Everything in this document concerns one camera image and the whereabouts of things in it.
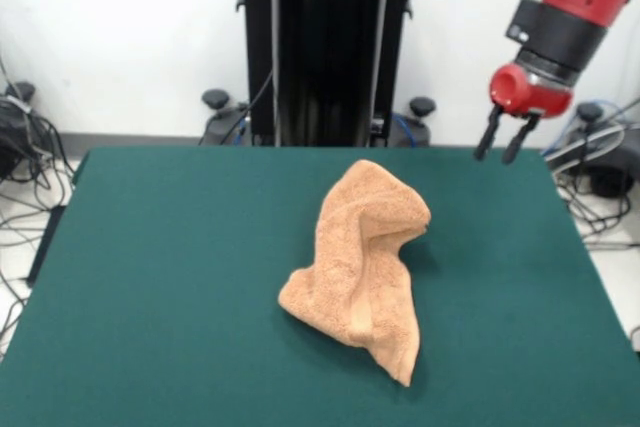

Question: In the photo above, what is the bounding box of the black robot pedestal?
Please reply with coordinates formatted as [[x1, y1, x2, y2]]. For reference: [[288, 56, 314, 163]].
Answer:
[[199, 0, 437, 148]]

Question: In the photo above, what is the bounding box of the black pedestal cable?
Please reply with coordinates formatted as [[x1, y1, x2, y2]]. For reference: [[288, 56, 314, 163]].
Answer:
[[219, 69, 276, 146]]

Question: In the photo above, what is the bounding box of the tan terry towel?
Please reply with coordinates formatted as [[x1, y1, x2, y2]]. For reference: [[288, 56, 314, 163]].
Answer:
[[276, 159, 432, 388]]

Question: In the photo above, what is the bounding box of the black round foot knob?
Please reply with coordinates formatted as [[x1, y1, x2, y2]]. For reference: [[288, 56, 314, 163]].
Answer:
[[5, 81, 36, 101], [409, 96, 437, 118], [575, 102, 605, 122], [201, 89, 230, 111]]

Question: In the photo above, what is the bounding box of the long blue cable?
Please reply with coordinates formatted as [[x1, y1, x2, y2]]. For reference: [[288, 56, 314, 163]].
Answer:
[[542, 99, 640, 158]]

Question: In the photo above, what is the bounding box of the dark green tablecloth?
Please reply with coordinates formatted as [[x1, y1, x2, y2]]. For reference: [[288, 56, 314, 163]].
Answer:
[[0, 145, 640, 427]]

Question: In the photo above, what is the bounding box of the dark stand base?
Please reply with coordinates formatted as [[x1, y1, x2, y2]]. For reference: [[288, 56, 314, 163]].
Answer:
[[0, 96, 32, 181]]

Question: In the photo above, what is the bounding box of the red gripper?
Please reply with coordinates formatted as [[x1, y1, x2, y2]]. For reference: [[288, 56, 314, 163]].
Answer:
[[473, 62, 574, 166]]

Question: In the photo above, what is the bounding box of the curved blue cable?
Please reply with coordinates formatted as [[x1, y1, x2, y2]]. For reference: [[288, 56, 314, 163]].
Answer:
[[392, 114, 426, 147]]

